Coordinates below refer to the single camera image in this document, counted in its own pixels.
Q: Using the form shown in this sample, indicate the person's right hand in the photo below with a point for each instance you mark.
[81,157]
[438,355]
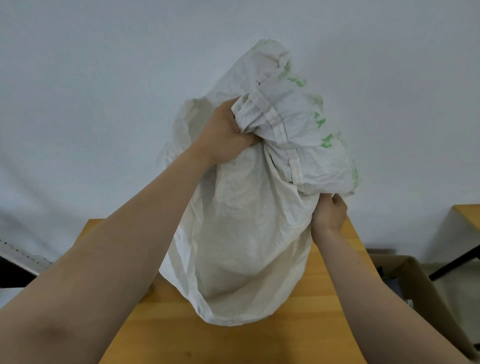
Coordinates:
[330,215]

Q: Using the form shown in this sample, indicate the person's left hand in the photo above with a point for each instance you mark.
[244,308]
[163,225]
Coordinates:
[221,138]

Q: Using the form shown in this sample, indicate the large white plastic bag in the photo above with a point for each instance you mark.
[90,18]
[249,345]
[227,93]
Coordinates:
[243,243]

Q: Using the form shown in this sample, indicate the person's left forearm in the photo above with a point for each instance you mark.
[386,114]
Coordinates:
[93,281]

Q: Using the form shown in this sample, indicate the person's right forearm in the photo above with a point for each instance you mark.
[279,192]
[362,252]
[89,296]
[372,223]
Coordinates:
[375,318]

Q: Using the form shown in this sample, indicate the dark blue plastic bag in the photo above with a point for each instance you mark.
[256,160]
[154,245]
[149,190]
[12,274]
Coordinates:
[393,285]

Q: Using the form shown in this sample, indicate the wooden table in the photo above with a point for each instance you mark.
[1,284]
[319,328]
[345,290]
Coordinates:
[300,337]

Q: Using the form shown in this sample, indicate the brown cardboard box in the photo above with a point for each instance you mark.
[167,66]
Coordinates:
[431,300]

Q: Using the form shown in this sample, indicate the wooden desk with black legs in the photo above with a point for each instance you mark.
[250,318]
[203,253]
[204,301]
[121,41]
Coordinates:
[468,213]

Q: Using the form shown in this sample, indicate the white metal shelf rack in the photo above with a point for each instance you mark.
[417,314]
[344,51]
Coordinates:
[22,258]

